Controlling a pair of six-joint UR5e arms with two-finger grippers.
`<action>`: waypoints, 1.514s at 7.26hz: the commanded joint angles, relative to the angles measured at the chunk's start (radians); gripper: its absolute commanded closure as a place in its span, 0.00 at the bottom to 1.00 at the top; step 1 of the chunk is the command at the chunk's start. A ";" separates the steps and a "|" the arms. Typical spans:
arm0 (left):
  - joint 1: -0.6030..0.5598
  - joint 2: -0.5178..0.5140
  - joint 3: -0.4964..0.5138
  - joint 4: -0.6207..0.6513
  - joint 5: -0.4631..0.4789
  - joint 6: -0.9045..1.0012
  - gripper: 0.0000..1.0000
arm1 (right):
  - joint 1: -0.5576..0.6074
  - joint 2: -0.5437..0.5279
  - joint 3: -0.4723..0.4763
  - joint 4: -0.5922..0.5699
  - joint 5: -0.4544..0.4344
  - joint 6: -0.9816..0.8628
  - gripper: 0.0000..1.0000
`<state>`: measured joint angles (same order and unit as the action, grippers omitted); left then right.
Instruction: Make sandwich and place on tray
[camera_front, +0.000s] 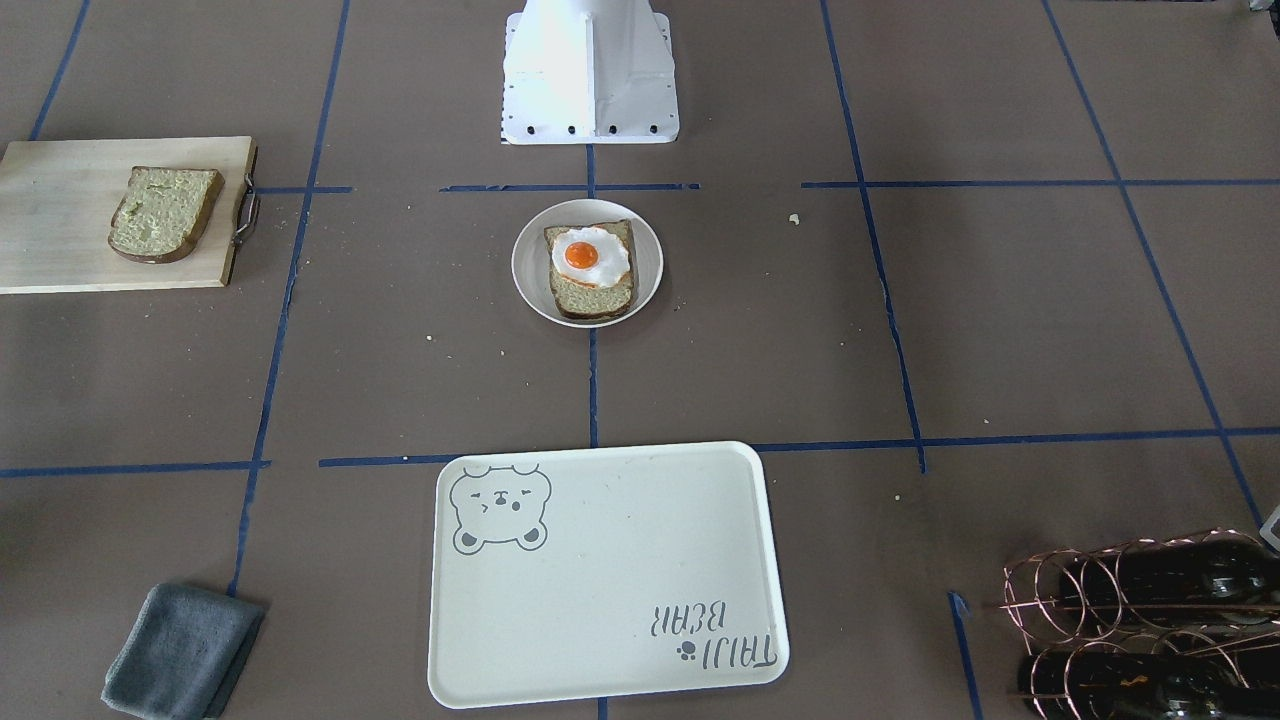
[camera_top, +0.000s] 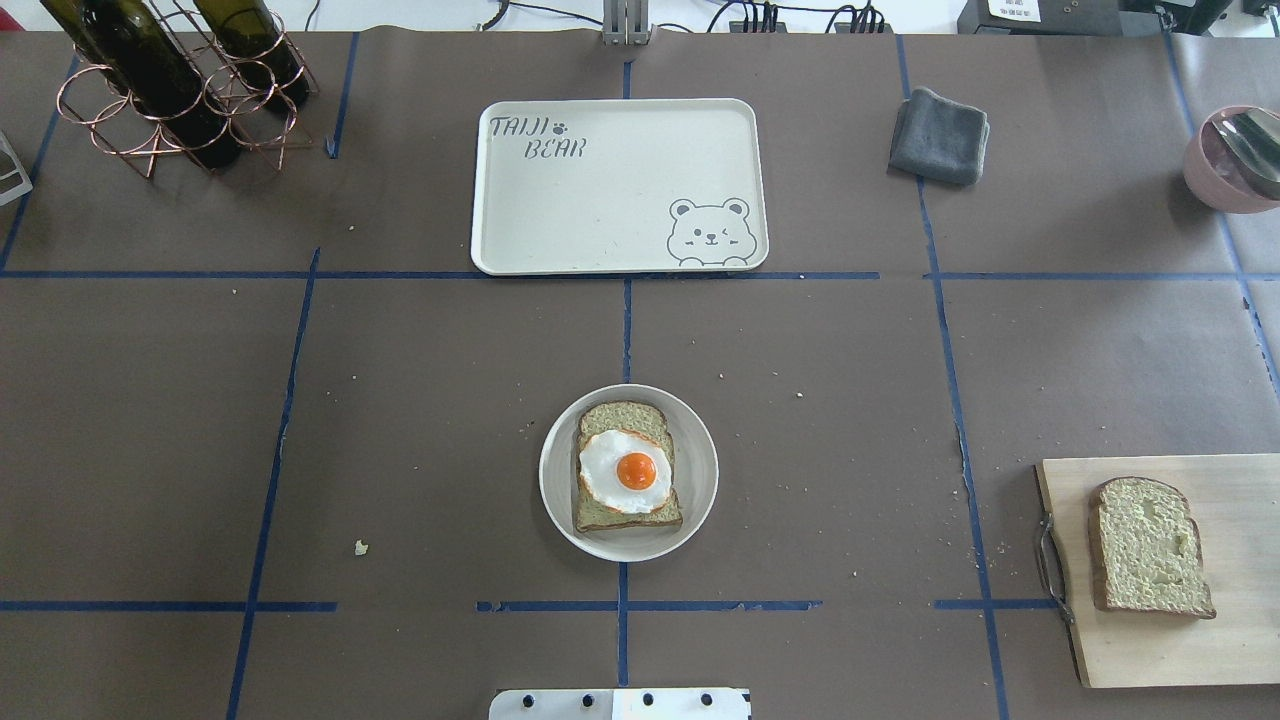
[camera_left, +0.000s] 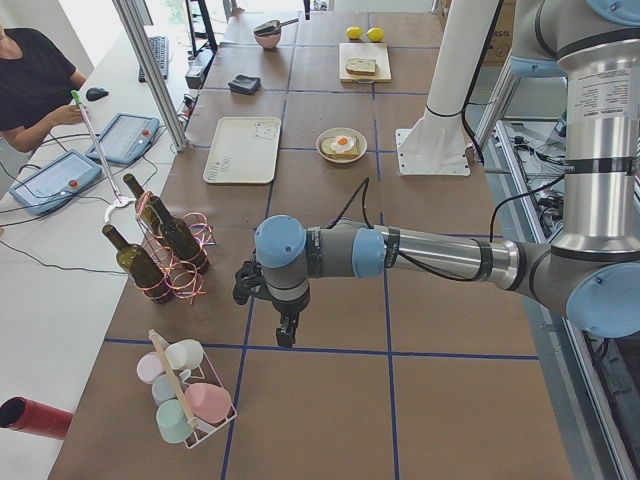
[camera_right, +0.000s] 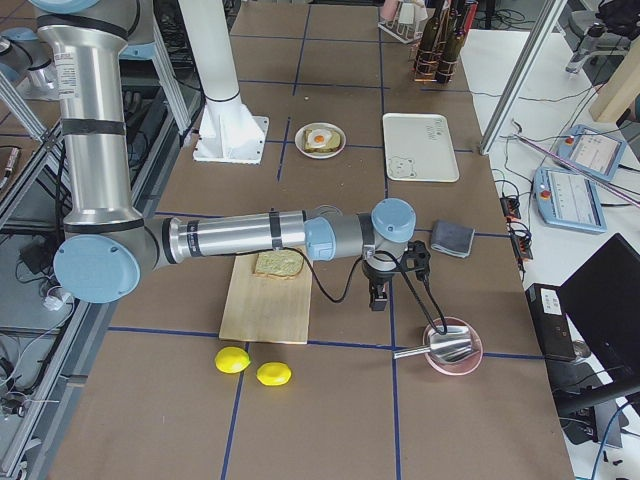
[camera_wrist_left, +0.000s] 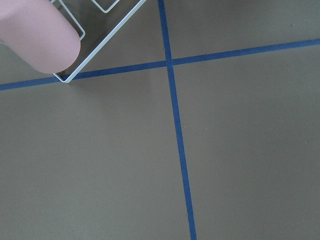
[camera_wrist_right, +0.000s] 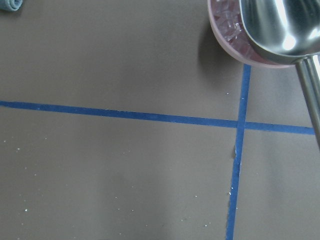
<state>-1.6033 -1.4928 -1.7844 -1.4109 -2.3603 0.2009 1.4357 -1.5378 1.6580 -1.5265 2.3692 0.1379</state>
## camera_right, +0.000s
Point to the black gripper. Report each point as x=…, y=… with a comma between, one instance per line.
x=376, y=275

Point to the bread slice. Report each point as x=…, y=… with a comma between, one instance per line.
x=282, y=264
x=333, y=146

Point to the fried egg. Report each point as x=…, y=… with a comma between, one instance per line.
x=317, y=138

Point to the white round plate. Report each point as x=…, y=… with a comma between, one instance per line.
x=299, y=139

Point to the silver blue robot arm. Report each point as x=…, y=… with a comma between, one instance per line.
x=109, y=245

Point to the cream bear tray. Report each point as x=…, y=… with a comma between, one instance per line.
x=418, y=148

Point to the grey folded cloth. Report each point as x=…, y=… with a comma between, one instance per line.
x=452, y=239

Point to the metal scoop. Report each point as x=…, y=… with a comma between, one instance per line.
x=450, y=348

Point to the pink bowl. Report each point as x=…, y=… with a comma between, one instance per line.
x=470, y=363

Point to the wooden cutting board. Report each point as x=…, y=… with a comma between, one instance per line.
x=265, y=309

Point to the yellow lemon right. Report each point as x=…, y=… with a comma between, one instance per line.
x=274, y=374

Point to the yellow lemon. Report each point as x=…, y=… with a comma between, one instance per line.
x=232, y=360
x=274, y=374

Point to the yellow lemon left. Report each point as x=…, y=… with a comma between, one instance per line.
x=232, y=360

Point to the blue teach pendant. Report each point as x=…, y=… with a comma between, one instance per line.
x=592, y=151
x=568, y=201

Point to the black laptop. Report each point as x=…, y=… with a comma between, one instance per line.
x=601, y=299

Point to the dark wine bottle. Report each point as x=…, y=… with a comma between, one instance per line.
x=460, y=22
x=428, y=41

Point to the pink cup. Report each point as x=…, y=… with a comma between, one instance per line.
x=388, y=9

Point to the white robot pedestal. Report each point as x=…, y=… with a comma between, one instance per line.
x=228, y=132

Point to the copper wire bottle rack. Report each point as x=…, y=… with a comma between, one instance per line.
x=433, y=72

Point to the white wire cup rack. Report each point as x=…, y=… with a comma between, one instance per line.
x=408, y=23

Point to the aluminium frame post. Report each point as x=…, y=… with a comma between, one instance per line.
x=536, y=39

